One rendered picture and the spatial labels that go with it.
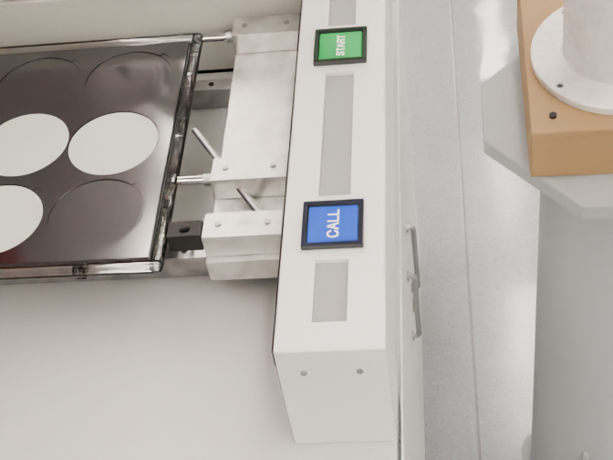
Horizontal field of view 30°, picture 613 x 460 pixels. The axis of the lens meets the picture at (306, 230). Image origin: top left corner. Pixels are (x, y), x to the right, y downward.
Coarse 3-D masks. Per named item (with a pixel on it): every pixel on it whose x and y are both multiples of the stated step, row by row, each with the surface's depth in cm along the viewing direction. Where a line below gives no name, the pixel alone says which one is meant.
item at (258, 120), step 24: (240, 72) 134; (264, 72) 133; (288, 72) 133; (240, 96) 131; (264, 96) 130; (288, 96) 130; (240, 120) 128; (264, 120) 127; (288, 120) 127; (240, 144) 125; (264, 144) 125; (288, 144) 124; (216, 264) 114; (240, 264) 114; (264, 264) 113
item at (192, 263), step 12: (168, 252) 120; (180, 252) 119; (192, 252) 119; (204, 252) 119; (168, 264) 120; (180, 264) 119; (192, 264) 119; (204, 264) 119; (108, 276) 121; (120, 276) 121; (132, 276) 121; (144, 276) 121; (156, 276) 121; (168, 276) 121; (180, 276) 121; (192, 276) 121
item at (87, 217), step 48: (96, 48) 137; (144, 48) 136; (0, 96) 133; (48, 96) 132; (96, 96) 131; (144, 96) 130; (48, 192) 121; (96, 192) 120; (144, 192) 119; (48, 240) 116; (96, 240) 115; (144, 240) 114
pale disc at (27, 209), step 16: (0, 192) 122; (16, 192) 121; (32, 192) 121; (0, 208) 120; (16, 208) 120; (32, 208) 119; (0, 224) 118; (16, 224) 118; (32, 224) 118; (0, 240) 117; (16, 240) 116
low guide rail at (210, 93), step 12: (204, 84) 138; (216, 84) 138; (228, 84) 137; (180, 96) 138; (204, 96) 138; (216, 96) 138; (228, 96) 138; (192, 108) 139; (204, 108) 139; (216, 108) 139
